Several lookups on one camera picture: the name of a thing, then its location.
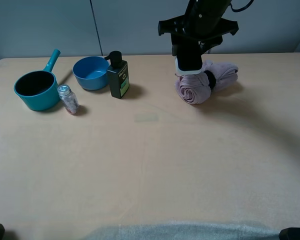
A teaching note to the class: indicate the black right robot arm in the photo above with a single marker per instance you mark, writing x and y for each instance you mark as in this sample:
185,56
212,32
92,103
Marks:
207,7

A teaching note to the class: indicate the rolled pink towel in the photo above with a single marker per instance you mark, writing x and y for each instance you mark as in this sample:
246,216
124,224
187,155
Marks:
194,88

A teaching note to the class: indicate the teal saucepan with handle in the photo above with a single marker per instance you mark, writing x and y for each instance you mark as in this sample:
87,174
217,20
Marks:
38,89

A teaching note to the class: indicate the clear candy bottle silver cap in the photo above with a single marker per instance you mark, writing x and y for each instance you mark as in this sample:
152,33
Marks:
68,98

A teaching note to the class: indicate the dark green pump bottle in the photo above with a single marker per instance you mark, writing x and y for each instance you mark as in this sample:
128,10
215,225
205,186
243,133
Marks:
117,74

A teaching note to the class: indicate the blue plastic bowl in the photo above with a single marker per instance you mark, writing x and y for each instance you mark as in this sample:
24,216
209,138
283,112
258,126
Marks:
91,72

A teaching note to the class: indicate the black object bottom right corner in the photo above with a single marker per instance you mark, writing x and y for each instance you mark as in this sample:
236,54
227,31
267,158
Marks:
291,233

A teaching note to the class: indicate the black and white eraser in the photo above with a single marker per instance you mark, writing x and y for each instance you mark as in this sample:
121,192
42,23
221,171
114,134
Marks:
189,59

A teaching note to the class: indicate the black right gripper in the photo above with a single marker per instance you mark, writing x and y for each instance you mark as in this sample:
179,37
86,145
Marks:
206,30

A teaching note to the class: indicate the black hair tie band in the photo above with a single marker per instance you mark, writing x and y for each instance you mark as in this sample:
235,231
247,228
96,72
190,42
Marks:
211,79

